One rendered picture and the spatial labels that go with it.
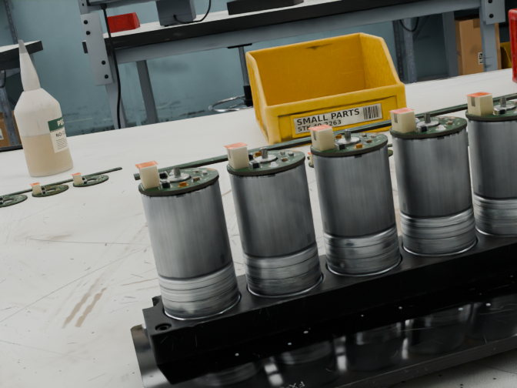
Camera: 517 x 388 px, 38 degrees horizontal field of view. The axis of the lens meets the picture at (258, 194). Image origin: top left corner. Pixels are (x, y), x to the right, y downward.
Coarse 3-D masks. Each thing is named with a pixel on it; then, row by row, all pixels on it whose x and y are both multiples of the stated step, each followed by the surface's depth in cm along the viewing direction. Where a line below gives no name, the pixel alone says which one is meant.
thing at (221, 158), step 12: (516, 96) 27; (444, 108) 27; (456, 108) 27; (336, 132) 26; (276, 144) 26; (288, 144) 26; (300, 144) 26; (216, 156) 25; (168, 168) 25; (180, 168) 25
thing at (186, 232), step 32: (192, 192) 22; (160, 224) 23; (192, 224) 22; (224, 224) 23; (160, 256) 23; (192, 256) 23; (224, 256) 23; (160, 288) 24; (192, 288) 23; (224, 288) 23
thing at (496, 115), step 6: (498, 102) 27; (510, 102) 26; (516, 102) 26; (516, 108) 25; (468, 114) 26; (492, 114) 25; (498, 114) 25; (504, 114) 25; (510, 114) 25; (516, 114) 25; (480, 120) 25; (486, 120) 25; (492, 120) 25; (498, 120) 25
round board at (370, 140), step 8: (344, 136) 25; (352, 136) 25; (360, 136) 25; (368, 136) 25; (376, 136) 25; (384, 136) 24; (336, 144) 24; (344, 144) 24; (368, 144) 24; (376, 144) 24; (384, 144) 24; (312, 152) 24; (320, 152) 24; (328, 152) 24; (336, 152) 23; (344, 152) 23; (352, 152) 23; (360, 152) 23
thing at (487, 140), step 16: (480, 128) 25; (496, 128) 25; (512, 128) 25; (480, 144) 25; (496, 144) 25; (512, 144) 25; (480, 160) 26; (496, 160) 25; (512, 160) 25; (480, 176) 26; (496, 176) 25; (512, 176) 25; (480, 192) 26; (496, 192) 25; (512, 192) 25; (480, 208) 26; (496, 208) 26; (512, 208) 25; (480, 224) 26; (496, 224) 26; (512, 224) 26
